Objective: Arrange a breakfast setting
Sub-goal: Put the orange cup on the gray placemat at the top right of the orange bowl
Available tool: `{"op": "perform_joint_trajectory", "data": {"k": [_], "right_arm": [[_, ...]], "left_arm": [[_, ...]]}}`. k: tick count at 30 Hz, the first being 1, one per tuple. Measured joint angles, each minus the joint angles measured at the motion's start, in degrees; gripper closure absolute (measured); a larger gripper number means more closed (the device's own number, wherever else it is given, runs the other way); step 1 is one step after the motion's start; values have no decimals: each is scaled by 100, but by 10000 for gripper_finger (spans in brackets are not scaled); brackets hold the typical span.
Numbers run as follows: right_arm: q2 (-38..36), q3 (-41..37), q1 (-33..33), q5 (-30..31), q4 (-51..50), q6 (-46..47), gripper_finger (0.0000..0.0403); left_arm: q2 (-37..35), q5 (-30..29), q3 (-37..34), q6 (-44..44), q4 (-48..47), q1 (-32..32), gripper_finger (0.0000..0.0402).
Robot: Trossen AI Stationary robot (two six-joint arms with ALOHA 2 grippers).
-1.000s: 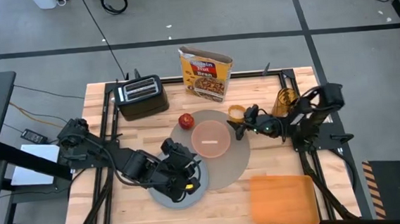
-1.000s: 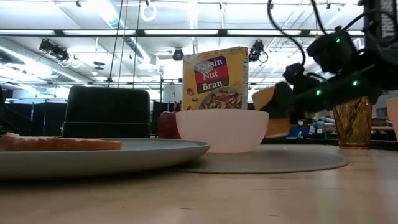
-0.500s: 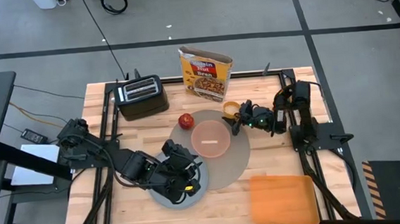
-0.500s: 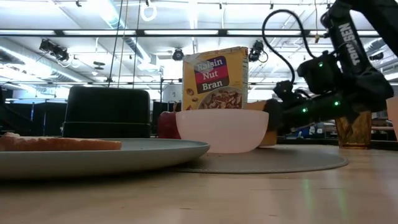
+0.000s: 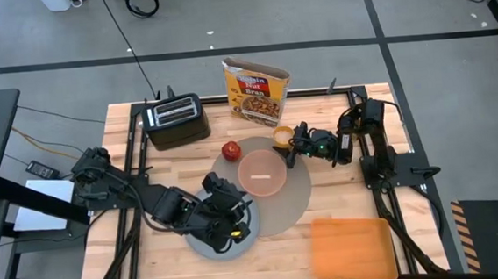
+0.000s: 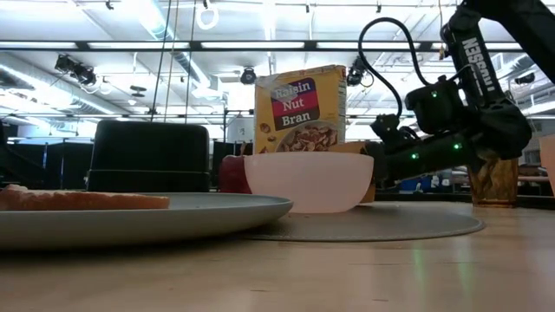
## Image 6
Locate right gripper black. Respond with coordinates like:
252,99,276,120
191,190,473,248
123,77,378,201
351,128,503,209
366,140,414,185

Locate translucent pink bowl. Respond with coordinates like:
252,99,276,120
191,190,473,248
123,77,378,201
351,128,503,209
243,151,375,215

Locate amber faceted drinking glass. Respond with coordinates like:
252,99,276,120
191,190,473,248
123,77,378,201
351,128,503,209
467,151,520,208

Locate yellow raisin bran cereal box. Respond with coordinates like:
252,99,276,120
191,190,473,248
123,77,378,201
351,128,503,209
253,64,348,155

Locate red apple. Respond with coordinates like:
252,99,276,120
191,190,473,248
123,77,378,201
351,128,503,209
218,142,252,195

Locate grey round plate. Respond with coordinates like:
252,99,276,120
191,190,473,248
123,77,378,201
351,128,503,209
0,192,295,252

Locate black two-slot toaster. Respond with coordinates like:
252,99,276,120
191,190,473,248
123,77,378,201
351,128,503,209
86,120,212,194

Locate toasted bagel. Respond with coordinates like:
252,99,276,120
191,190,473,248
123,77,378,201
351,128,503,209
0,184,171,212

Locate blue storage bins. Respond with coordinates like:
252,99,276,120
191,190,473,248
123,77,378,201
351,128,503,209
398,172,437,192

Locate grey round placemat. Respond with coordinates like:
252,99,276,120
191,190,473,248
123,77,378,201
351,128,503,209
236,201,486,243

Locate white box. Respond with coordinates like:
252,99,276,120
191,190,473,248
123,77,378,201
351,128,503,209
226,117,257,144

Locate pale peach panel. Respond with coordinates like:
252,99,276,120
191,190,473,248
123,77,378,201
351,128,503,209
539,133,555,196

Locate black metal rack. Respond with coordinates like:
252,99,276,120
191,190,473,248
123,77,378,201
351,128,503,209
222,107,256,153

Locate black ceiling spotlight cluster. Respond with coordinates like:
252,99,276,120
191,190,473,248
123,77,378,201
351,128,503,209
54,54,98,87

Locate black room partitions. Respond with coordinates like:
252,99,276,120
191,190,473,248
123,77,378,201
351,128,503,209
0,120,95,192

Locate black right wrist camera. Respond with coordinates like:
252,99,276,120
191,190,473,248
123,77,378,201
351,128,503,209
370,113,411,144

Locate black ceiling-mounted camera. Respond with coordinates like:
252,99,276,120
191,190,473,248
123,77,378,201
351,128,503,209
346,55,368,87

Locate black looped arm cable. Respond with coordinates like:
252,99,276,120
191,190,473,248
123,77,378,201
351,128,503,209
357,16,431,123

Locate round black ceiling camera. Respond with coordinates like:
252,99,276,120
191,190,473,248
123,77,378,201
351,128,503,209
239,66,258,86

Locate white hanging ring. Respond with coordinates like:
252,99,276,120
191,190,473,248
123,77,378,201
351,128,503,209
195,0,220,31

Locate hanging black cables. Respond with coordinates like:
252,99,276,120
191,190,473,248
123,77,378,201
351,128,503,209
149,0,197,123

